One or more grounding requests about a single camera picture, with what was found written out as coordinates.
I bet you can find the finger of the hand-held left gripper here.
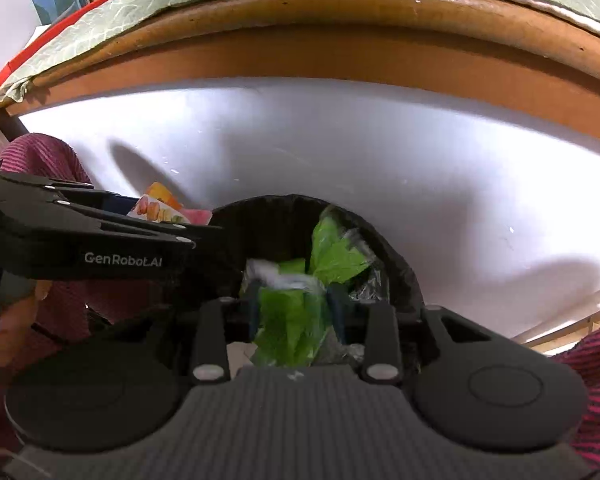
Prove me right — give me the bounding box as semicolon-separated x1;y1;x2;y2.
70;209;227;249
0;171;137;214

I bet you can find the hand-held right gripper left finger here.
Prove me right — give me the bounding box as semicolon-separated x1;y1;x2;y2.
109;284;262;385

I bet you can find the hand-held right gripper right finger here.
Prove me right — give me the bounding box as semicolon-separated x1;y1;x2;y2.
327;286;511;385

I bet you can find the colourful snack packet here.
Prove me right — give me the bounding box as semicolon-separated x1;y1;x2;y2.
127;181;193;226

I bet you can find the clear green plastic bag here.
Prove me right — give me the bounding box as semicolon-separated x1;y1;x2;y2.
240;205;381;368

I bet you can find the black trash bin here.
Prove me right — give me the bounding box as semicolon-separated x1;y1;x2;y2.
180;194;426;361

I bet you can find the person's left hand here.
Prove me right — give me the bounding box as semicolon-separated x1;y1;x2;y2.
0;280;57;368

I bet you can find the pink wrapper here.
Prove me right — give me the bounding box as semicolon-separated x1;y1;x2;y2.
182;207;215;227

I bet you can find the person's left leg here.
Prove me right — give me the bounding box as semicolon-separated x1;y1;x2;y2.
0;132;191;352

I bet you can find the red bed guard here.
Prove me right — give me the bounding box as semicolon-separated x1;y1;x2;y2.
0;0;146;95

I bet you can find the white bed side panel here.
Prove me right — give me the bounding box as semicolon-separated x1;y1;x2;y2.
17;77;600;346

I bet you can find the light wooden bar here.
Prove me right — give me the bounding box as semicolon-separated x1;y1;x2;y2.
512;305;600;357

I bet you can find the wooden bed frame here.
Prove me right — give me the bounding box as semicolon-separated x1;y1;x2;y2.
0;0;600;149

